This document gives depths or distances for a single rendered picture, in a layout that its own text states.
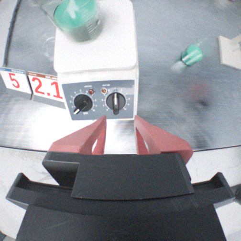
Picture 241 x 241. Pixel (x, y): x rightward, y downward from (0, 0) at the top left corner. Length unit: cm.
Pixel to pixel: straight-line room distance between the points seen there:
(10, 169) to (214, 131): 58
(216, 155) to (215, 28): 35
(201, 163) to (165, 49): 30
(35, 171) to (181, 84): 43
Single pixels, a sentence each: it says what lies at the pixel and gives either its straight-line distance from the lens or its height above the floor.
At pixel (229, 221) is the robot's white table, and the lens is 69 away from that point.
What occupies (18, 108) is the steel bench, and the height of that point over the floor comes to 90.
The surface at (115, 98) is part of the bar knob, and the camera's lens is 17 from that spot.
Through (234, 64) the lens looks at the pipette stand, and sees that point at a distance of 40.
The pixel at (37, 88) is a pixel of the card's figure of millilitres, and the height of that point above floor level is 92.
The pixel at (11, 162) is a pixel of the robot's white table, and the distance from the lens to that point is 42.
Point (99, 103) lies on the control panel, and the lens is 19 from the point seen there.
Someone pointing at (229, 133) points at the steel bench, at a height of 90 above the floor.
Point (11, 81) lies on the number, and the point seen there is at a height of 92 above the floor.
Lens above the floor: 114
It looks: 84 degrees down
